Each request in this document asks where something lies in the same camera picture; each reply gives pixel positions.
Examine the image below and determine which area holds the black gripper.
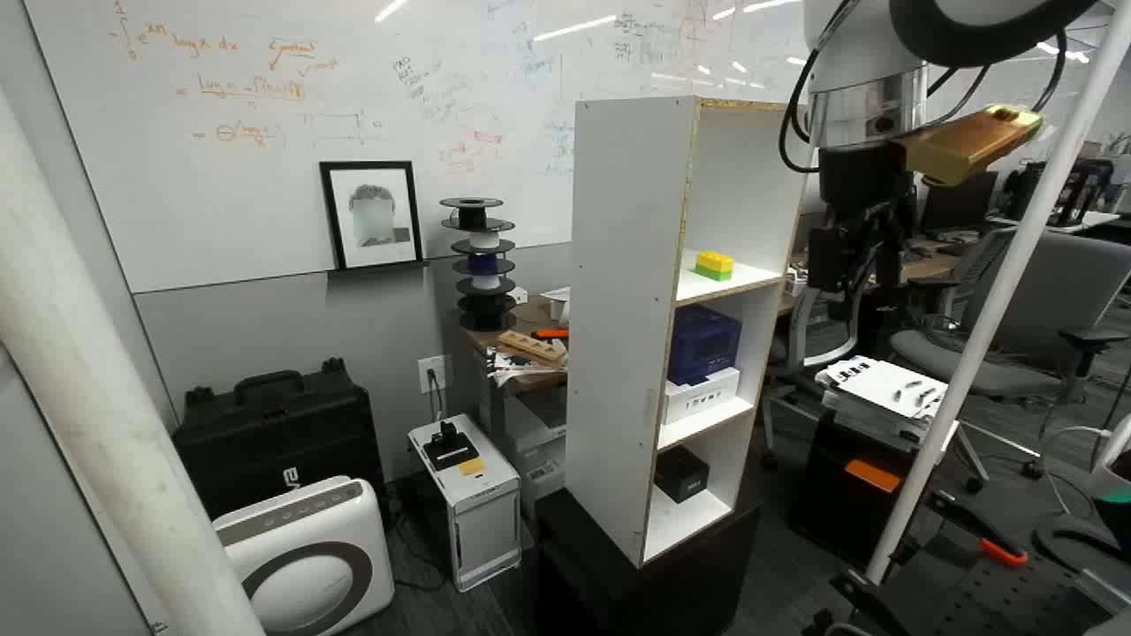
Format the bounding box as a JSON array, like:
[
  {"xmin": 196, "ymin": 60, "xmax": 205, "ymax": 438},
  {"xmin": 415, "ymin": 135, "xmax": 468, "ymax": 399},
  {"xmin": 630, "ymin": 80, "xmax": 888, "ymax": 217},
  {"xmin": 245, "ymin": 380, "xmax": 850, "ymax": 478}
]
[{"xmin": 806, "ymin": 139, "xmax": 917, "ymax": 298}]

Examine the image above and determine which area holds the yellow and green Lego block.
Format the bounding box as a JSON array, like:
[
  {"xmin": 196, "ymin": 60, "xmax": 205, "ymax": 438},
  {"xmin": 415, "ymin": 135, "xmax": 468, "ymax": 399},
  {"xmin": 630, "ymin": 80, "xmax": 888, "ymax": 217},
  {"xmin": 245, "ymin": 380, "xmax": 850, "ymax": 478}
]
[{"xmin": 692, "ymin": 247, "xmax": 734, "ymax": 283}]

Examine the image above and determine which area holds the white open shelf unit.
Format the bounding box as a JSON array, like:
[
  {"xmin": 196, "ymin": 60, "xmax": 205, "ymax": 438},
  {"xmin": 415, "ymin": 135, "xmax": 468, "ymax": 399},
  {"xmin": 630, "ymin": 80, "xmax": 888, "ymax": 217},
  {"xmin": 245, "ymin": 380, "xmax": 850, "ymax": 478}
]
[{"xmin": 564, "ymin": 96, "xmax": 806, "ymax": 571}]

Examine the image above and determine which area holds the white perforated board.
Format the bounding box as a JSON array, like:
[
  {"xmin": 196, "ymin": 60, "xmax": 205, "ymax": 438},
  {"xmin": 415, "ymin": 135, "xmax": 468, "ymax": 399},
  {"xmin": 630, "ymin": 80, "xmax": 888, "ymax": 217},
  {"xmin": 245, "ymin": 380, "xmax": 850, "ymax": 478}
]
[{"xmin": 814, "ymin": 354, "xmax": 950, "ymax": 425}]

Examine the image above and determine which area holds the thin white slanted pole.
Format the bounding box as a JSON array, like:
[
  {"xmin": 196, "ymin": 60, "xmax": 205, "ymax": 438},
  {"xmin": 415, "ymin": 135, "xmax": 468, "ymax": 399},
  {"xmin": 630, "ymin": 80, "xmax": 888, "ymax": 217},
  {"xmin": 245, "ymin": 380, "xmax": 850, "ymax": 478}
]
[{"xmin": 862, "ymin": 0, "xmax": 1131, "ymax": 586}]

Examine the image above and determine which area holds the tan rectangular block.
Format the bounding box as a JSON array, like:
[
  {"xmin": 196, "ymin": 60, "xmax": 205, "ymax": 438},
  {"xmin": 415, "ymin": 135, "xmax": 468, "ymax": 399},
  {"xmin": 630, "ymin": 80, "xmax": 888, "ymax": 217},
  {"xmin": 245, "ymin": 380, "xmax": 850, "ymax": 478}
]
[{"xmin": 898, "ymin": 101, "xmax": 1045, "ymax": 191}]

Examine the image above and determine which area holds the blue box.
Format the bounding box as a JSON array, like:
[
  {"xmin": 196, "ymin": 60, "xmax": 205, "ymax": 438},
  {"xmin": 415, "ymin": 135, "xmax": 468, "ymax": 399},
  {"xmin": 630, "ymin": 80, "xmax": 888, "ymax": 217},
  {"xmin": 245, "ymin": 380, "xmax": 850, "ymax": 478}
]
[{"xmin": 667, "ymin": 304, "xmax": 746, "ymax": 387}]

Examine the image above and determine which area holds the gray office chair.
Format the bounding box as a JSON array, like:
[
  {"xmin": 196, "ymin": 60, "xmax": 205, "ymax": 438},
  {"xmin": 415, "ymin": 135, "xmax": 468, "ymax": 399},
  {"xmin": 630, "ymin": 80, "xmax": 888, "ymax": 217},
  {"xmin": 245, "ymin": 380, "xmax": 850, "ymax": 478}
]
[{"xmin": 888, "ymin": 225, "xmax": 1131, "ymax": 486}]

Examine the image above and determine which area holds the white flat box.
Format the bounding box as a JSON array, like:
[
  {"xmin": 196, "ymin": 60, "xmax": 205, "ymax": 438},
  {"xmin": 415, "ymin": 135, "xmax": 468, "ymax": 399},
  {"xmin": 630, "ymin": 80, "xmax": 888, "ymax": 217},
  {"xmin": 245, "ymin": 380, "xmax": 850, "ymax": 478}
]
[{"xmin": 663, "ymin": 364, "xmax": 746, "ymax": 425}]

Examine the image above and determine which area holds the black box with orange label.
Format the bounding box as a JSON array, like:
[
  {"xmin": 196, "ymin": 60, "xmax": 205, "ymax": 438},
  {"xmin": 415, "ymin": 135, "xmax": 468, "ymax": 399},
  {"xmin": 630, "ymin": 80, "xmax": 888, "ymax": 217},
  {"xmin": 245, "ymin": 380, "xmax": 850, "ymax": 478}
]
[{"xmin": 799, "ymin": 409, "xmax": 933, "ymax": 558}]

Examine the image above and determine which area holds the small black box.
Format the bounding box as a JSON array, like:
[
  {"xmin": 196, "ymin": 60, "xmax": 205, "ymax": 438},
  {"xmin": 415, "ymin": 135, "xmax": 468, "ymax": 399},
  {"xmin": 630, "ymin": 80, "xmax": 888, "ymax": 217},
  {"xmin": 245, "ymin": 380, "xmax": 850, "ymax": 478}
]
[{"xmin": 653, "ymin": 445, "xmax": 713, "ymax": 504}]

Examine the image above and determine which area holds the light wooden tray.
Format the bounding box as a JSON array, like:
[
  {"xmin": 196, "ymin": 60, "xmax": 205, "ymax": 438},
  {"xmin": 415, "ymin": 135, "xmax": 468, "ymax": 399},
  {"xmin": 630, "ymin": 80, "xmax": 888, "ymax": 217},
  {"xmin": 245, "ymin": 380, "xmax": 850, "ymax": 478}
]
[{"xmin": 493, "ymin": 326, "xmax": 574, "ymax": 369}]

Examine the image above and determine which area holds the wooden table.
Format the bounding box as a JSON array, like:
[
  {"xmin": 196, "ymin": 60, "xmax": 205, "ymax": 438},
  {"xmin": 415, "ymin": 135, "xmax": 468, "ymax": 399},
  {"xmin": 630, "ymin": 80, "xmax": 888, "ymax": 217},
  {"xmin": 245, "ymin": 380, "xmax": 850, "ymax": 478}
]
[{"xmin": 462, "ymin": 293, "xmax": 576, "ymax": 472}]

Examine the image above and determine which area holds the blue filament spool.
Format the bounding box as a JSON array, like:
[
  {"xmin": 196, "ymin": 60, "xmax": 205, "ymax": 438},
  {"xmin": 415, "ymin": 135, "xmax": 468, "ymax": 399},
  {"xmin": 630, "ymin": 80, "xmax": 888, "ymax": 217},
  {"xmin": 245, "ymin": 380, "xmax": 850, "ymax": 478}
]
[{"xmin": 448, "ymin": 235, "xmax": 520, "ymax": 298}]

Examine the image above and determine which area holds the empty black filament spool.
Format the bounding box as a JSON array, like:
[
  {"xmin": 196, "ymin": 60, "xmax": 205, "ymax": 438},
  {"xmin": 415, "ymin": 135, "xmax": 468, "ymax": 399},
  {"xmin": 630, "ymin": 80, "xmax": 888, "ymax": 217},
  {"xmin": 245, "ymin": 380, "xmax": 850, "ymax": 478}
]
[{"xmin": 439, "ymin": 195, "xmax": 520, "ymax": 241}]

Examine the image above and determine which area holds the black stand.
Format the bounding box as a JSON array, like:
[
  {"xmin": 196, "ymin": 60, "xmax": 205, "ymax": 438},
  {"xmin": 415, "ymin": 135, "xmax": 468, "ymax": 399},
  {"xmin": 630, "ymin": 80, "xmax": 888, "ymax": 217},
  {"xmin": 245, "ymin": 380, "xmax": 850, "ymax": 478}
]
[{"xmin": 529, "ymin": 486, "xmax": 765, "ymax": 636}]

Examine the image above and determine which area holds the white small cabinet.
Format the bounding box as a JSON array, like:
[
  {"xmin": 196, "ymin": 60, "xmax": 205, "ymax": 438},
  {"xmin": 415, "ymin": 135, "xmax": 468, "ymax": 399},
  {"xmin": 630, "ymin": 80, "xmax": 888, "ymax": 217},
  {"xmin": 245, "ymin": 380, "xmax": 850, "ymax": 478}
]
[{"xmin": 407, "ymin": 409, "xmax": 526, "ymax": 597}]

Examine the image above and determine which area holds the black framed portrait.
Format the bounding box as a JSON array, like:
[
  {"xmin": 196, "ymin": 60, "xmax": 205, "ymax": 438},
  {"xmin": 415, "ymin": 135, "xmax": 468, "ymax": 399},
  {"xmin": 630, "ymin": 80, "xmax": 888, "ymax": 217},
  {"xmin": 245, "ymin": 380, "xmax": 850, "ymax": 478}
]
[{"xmin": 317, "ymin": 160, "xmax": 429, "ymax": 275}]

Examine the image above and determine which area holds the black hard carrying case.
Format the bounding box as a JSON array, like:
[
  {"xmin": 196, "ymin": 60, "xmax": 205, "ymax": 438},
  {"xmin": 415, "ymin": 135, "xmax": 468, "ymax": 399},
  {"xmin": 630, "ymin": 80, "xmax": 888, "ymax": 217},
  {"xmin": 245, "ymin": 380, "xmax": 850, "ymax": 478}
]
[{"xmin": 172, "ymin": 358, "xmax": 384, "ymax": 518}]

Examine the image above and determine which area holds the white air purifier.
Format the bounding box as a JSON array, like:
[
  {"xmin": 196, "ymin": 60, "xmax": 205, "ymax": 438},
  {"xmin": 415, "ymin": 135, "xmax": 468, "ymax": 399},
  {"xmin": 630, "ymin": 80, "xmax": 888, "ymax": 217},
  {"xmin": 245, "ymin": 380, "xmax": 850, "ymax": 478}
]
[{"xmin": 208, "ymin": 472, "xmax": 400, "ymax": 636}]

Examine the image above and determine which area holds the thick white pole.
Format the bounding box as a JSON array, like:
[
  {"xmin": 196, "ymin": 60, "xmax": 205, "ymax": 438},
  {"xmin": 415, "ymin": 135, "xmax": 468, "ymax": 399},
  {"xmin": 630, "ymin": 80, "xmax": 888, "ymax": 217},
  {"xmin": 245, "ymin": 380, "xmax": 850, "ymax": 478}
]
[{"xmin": 0, "ymin": 91, "xmax": 270, "ymax": 636}]

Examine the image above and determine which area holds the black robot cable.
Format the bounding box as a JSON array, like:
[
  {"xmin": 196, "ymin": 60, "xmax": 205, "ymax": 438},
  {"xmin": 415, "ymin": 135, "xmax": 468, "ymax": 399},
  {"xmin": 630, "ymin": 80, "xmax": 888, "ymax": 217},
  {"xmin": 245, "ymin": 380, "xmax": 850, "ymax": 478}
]
[{"xmin": 773, "ymin": 0, "xmax": 862, "ymax": 175}]

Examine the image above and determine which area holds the orange handled tool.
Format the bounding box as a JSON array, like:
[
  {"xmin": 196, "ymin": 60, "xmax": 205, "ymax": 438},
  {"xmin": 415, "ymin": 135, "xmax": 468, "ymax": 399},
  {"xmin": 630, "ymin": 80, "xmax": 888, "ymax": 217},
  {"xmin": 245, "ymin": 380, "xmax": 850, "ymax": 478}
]
[{"xmin": 931, "ymin": 486, "xmax": 1036, "ymax": 576}]

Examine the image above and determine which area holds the white wall outlet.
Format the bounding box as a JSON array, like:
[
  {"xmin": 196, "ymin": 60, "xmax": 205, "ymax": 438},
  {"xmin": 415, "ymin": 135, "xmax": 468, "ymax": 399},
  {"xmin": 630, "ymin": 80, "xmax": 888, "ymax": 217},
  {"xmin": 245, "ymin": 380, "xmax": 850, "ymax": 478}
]
[{"xmin": 415, "ymin": 354, "xmax": 454, "ymax": 394}]

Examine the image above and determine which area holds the black device with handle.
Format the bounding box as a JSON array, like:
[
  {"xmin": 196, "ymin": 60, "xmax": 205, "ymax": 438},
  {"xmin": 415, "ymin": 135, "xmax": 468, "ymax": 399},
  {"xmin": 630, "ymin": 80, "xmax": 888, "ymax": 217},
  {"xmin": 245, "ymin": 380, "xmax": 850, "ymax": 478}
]
[{"xmin": 421, "ymin": 416, "xmax": 483, "ymax": 472}]

